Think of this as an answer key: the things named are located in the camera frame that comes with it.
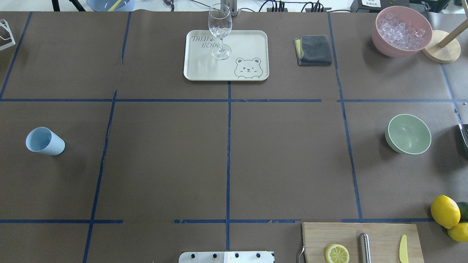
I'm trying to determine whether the green bowl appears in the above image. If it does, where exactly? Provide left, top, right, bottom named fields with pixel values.
left=385, top=114, right=432, bottom=155

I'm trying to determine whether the light blue cup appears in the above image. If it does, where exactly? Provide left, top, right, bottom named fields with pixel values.
left=25, top=127, right=65, bottom=156

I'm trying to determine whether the blue bowl with fork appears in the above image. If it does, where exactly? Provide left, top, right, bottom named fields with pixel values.
left=87, top=0, right=136, bottom=12

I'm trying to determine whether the pink bowl with ice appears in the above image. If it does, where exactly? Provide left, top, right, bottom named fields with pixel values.
left=372, top=5, right=433, bottom=58

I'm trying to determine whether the metal ice scoop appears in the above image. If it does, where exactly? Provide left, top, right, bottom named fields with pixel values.
left=457, top=123, right=468, bottom=159

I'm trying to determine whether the cream bear tray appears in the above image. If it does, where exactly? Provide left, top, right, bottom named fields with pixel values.
left=184, top=30, right=269, bottom=81

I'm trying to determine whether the grey folded cloth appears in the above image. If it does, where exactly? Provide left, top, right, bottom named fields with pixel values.
left=294, top=35, right=332, bottom=66

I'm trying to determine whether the wine glass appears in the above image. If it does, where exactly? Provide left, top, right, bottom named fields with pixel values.
left=208, top=3, right=232, bottom=60

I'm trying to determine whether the lemon half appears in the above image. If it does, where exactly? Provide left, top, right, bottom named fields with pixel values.
left=324, top=244, right=350, bottom=263

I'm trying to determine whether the wooden cutting board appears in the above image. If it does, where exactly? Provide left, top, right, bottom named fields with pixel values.
left=302, top=222, right=424, bottom=263

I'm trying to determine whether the yellow plastic knife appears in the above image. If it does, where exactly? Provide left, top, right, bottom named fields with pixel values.
left=399, top=235, right=408, bottom=263

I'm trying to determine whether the round wooden stand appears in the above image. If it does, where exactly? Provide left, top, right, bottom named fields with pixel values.
left=422, top=19, right=468, bottom=64

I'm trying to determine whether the whole yellow lemon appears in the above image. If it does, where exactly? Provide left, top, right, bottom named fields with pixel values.
left=430, top=195, right=461, bottom=229

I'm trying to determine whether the green lime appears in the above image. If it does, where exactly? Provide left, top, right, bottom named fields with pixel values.
left=456, top=202, right=468, bottom=222

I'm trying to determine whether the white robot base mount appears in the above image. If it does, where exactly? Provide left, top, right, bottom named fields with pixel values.
left=178, top=251, right=275, bottom=263

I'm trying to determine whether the white wire cup rack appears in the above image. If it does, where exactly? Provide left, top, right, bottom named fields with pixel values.
left=0, top=19, right=16, bottom=50

